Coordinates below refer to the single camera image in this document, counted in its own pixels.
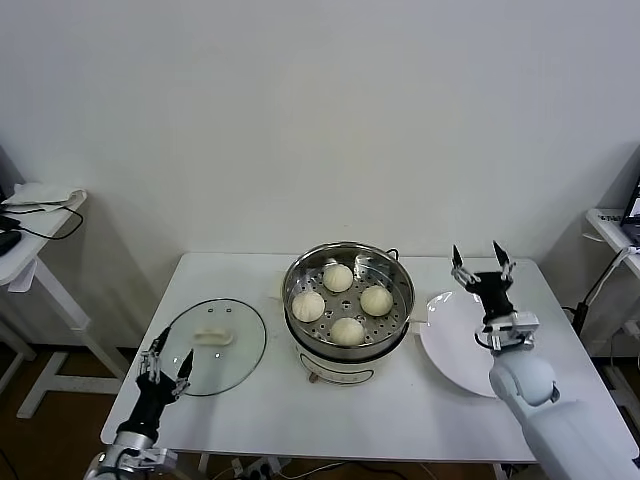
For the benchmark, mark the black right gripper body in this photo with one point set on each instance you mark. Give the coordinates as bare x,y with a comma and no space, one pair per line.
492,295

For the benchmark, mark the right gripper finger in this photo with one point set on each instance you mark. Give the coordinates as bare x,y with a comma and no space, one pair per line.
500,252
457,257

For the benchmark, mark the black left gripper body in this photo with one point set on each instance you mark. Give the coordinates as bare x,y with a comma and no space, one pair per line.
150,405

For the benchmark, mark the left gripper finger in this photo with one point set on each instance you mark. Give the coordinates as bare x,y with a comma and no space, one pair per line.
186,365
150,362

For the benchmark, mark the round glass lid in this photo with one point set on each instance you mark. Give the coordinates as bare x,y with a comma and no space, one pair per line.
235,360

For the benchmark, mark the white steamed baozi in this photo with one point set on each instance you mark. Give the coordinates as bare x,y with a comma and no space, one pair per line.
376,300
307,306
337,276
347,331

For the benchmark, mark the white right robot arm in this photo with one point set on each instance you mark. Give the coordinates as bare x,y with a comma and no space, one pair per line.
525,380

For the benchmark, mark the stainless steel steamer basket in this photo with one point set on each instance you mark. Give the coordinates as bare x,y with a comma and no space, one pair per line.
395,280

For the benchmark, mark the white round plate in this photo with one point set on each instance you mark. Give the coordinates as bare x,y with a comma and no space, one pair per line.
450,345

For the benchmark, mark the white side table with laptop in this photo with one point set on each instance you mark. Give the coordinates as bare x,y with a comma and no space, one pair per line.
605,222

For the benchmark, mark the white power strip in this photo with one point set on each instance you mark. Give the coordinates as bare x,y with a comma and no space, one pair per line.
255,469

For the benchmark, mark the white electric cooker base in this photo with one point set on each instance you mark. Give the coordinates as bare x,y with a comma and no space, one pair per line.
340,370

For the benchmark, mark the white side table with cloth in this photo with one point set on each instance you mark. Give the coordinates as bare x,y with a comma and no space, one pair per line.
30,250

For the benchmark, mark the small black device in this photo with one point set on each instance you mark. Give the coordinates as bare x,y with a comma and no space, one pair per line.
7,241

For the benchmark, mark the white crumpled cloth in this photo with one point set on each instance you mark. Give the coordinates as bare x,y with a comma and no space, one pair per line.
40,192

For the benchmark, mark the grey monitor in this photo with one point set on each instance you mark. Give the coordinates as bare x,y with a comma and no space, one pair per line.
7,170

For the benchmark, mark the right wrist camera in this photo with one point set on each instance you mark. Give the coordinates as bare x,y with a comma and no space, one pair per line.
522,322

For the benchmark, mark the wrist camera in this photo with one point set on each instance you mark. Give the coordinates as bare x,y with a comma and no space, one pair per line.
155,457
522,322

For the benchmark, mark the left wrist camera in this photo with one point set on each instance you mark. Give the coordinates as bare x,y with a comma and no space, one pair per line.
155,457

